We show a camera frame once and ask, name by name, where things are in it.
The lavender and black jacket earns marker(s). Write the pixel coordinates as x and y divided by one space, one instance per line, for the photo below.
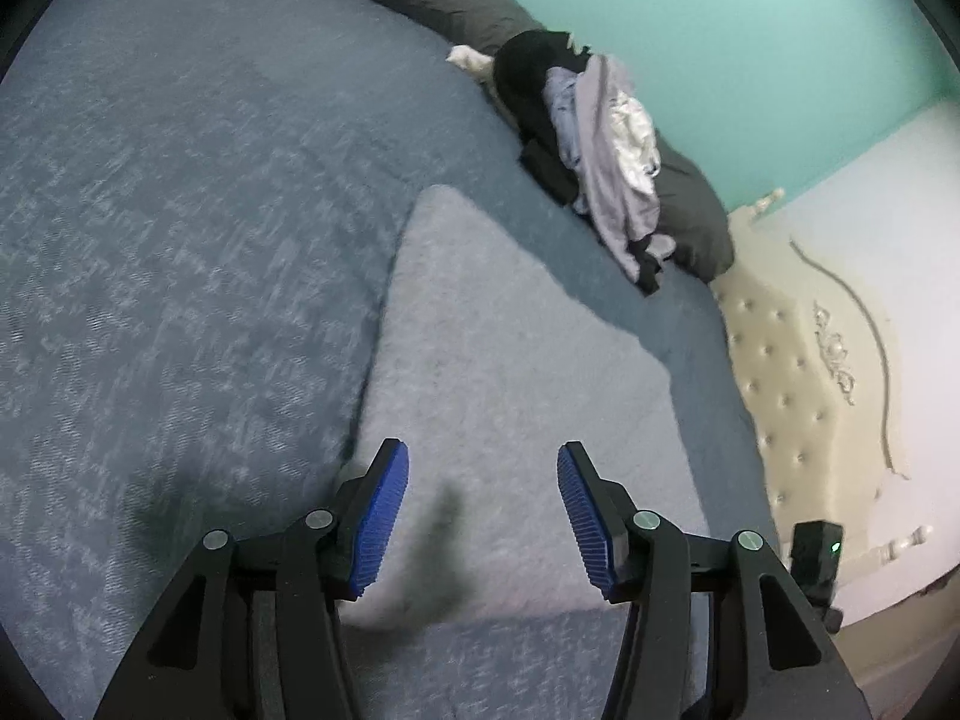
589 142

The white sock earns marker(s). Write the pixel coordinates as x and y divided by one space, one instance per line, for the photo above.
476 64

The blue patterned bedspread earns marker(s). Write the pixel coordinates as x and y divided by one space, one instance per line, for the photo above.
202 206

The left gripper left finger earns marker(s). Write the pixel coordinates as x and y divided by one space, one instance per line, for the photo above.
196 654

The grey knit sweater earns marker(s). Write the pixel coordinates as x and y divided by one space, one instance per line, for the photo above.
485 367

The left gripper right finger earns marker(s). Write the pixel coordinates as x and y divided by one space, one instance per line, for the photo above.
716 629

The cream tufted headboard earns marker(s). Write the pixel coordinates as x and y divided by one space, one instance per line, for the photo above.
842 314

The dark grey long pillow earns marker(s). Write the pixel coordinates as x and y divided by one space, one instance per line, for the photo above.
691 212

